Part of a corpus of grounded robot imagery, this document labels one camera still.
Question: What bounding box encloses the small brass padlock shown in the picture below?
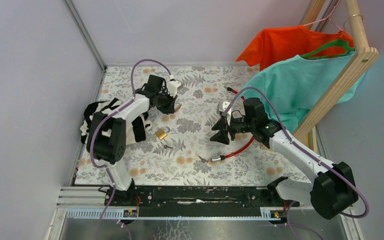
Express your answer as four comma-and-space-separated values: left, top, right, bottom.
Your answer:
174, 104, 182, 113

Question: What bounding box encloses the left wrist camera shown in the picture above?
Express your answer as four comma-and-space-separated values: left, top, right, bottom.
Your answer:
166, 79, 182, 98

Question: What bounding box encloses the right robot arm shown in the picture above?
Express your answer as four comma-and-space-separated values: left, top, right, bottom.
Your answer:
210, 97, 359, 220

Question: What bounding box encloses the small silver key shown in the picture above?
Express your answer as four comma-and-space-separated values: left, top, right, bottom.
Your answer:
163, 144, 173, 149

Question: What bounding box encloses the black white striped cloth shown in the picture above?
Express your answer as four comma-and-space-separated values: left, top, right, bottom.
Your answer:
80, 98, 152, 145

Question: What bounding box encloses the green clothes hanger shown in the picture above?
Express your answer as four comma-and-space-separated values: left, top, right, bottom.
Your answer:
299, 38, 356, 61

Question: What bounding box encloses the orange t-shirt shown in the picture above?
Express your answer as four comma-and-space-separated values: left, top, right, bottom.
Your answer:
236, 25, 354, 71

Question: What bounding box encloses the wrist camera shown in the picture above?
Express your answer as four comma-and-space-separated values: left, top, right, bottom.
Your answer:
166, 79, 182, 98
216, 101, 232, 117

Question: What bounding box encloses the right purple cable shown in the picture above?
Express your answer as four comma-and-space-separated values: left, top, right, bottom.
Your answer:
223, 86, 370, 220

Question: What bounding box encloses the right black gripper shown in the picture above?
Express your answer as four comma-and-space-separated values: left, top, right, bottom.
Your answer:
209, 113, 255, 146

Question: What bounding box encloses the large brass padlock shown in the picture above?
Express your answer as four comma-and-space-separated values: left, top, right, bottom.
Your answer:
155, 126, 171, 140

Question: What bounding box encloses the floral patterned mat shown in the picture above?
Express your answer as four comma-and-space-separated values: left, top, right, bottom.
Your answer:
74, 65, 312, 187

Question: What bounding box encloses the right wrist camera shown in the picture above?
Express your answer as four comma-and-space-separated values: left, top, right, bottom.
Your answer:
216, 101, 232, 117

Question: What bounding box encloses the pink clothes hanger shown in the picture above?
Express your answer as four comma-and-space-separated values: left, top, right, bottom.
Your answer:
301, 0, 343, 32

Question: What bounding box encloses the purple cable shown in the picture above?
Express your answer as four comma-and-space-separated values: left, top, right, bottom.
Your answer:
89, 59, 175, 240
223, 86, 370, 220

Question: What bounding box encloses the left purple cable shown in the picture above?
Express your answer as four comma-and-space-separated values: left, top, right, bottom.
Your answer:
89, 59, 175, 240

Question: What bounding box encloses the wooden clothes rack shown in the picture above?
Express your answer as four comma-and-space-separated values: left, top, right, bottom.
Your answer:
259, 0, 380, 153

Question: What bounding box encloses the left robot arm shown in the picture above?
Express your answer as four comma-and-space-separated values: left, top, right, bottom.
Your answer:
86, 75, 182, 206

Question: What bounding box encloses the red cable lock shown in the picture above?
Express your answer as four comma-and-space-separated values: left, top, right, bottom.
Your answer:
210, 86, 256, 163

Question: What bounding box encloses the teal t-shirt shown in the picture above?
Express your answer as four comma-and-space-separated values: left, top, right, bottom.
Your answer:
242, 52, 354, 133

